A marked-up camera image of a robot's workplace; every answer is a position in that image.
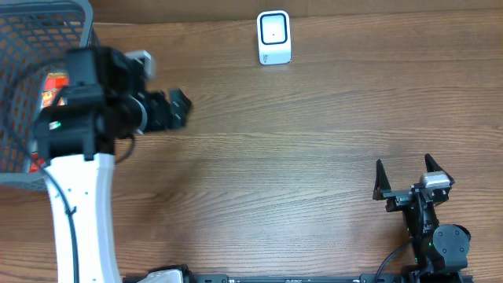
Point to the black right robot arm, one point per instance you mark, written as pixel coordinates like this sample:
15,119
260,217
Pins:
440,251

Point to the white barcode scanner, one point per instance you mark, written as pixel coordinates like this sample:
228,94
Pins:
274,37

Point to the orange noodle packet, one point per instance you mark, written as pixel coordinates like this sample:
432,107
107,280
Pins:
51,87

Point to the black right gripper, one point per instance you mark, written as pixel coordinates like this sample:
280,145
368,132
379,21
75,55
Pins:
401,197

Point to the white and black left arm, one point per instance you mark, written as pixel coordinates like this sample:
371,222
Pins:
105,100

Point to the grey plastic mesh basket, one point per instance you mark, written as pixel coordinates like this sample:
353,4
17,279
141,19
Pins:
34,36

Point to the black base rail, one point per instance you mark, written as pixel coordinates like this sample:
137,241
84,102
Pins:
189,276

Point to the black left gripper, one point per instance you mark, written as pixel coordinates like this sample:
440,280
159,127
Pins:
164,114

